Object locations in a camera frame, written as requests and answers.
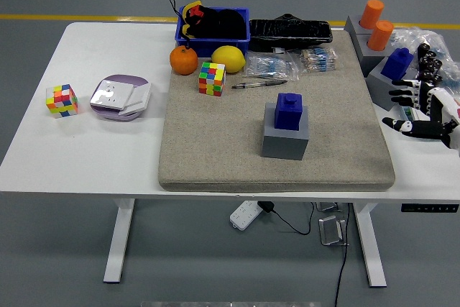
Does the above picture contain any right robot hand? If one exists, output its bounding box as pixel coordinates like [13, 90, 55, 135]
[382, 78, 460, 150]

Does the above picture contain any blue seal with square knob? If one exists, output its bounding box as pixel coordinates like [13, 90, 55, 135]
[274, 92, 303, 131]
[380, 47, 415, 83]

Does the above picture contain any grey cube seal holder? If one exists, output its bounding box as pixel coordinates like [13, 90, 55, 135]
[354, 32, 392, 78]
[367, 55, 420, 112]
[344, 14, 377, 37]
[261, 102, 310, 160]

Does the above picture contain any orange cylinder seal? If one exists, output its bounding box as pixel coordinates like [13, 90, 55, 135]
[359, 0, 385, 30]
[366, 20, 395, 52]

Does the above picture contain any blue-grey plate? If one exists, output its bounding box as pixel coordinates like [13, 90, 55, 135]
[399, 104, 431, 123]

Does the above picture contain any bunch of black capacitors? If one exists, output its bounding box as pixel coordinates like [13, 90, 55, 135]
[416, 43, 443, 83]

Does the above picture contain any black table control panel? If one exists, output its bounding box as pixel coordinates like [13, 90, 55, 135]
[401, 204, 460, 214]

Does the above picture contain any clear plastic bag of parts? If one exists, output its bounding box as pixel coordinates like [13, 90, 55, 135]
[390, 26, 460, 94]

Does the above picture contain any white table leg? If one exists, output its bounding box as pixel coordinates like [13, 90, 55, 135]
[103, 198, 137, 284]
[351, 201, 388, 288]

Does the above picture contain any clear bag of tan resistors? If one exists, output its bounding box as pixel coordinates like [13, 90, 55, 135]
[298, 47, 339, 74]

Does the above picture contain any clear blue pen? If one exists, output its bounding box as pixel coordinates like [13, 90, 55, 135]
[242, 73, 285, 81]

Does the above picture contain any black plastic-wrapped long bar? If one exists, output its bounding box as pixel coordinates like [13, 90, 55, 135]
[247, 12, 334, 52]

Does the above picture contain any clear bag of blue resistors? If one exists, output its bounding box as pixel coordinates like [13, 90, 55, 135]
[246, 51, 301, 83]

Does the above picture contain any black and clear pen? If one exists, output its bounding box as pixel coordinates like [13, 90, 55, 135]
[231, 79, 289, 90]

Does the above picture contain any white power strip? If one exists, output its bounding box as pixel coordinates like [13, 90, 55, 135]
[229, 200, 262, 232]

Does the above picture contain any yellow lemon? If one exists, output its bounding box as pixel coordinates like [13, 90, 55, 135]
[211, 45, 247, 73]

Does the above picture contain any grey-brown mat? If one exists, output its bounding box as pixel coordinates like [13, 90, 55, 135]
[157, 29, 396, 193]

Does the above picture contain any large colourful puzzle cube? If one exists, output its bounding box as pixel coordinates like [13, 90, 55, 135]
[198, 61, 226, 98]

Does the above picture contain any blue plastic bin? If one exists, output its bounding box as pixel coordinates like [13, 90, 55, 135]
[174, 6, 252, 59]

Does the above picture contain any black fabric bundle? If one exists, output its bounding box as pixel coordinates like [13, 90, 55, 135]
[193, 7, 249, 40]

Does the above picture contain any orange fruit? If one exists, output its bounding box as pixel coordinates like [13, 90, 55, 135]
[169, 46, 199, 76]

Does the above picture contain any purple plate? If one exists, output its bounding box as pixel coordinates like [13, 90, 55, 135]
[89, 74, 152, 122]

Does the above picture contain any small colourful puzzle cube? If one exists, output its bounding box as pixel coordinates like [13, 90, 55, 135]
[45, 83, 79, 119]

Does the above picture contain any silver metal bracket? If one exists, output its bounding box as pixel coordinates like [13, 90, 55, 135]
[318, 215, 350, 247]
[315, 201, 342, 213]

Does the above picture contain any black cable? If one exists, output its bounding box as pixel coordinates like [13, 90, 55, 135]
[333, 202, 351, 307]

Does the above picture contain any black plug with cable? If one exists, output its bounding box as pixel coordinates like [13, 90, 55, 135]
[257, 201, 316, 236]

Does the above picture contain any yellow black gadget with strap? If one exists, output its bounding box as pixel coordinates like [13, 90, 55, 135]
[167, 0, 204, 52]

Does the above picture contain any white switch panel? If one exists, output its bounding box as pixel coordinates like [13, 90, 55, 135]
[118, 83, 152, 116]

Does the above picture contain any white wall socket panel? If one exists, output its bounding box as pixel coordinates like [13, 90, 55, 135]
[89, 79, 134, 110]

